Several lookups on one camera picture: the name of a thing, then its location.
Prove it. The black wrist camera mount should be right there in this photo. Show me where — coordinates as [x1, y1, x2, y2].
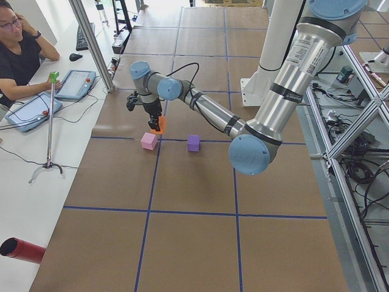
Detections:
[126, 90, 142, 111]

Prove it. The blue teach pendant far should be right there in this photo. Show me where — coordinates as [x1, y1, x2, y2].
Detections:
[55, 70, 97, 100]

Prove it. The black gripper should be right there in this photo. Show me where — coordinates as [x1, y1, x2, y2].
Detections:
[143, 102, 162, 131]

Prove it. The person in black shirt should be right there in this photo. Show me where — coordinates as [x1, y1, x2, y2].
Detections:
[1, 1, 60, 109]

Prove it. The black keyboard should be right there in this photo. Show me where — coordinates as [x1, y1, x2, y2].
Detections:
[75, 26, 88, 51]

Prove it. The red cylinder tube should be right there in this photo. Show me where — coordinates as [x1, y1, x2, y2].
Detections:
[1, 237, 46, 264]

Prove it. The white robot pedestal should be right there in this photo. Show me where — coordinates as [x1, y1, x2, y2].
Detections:
[241, 0, 306, 107]

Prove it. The green power supply box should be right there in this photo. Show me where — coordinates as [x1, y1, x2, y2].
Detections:
[336, 66, 353, 83]

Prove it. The aluminium frame rail right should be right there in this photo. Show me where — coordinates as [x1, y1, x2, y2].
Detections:
[298, 36, 388, 291]

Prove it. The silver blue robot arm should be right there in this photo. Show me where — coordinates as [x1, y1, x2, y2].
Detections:
[127, 1, 367, 175]

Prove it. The orange foam cube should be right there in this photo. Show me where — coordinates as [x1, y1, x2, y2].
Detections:
[151, 116, 167, 134]

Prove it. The pink foam cube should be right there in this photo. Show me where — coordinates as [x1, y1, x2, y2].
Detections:
[140, 133, 158, 150]

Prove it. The blue teach pendant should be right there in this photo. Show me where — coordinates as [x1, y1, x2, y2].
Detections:
[5, 92, 51, 133]
[55, 70, 97, 100]

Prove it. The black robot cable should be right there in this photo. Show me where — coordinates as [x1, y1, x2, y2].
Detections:
[164, 62, 232, 134]

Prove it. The metal reacher grabber tool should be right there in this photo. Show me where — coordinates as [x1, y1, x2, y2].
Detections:
[28, 71, 63, 184]

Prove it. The purple foam cube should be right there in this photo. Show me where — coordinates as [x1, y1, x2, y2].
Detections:
[187, 134, 200, 152]

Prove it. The aluminium frame post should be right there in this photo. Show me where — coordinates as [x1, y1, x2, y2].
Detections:
[69, 0, 115, 92]

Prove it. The blue teach pendant near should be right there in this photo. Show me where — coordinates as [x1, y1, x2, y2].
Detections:
[5, 92, 51, 133]

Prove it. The black computer mouse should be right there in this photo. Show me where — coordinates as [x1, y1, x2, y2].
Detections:
[69, 53, 83, 61]

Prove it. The bundle of black cables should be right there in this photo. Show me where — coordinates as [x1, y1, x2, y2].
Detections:
[322, 112, 389, 220]

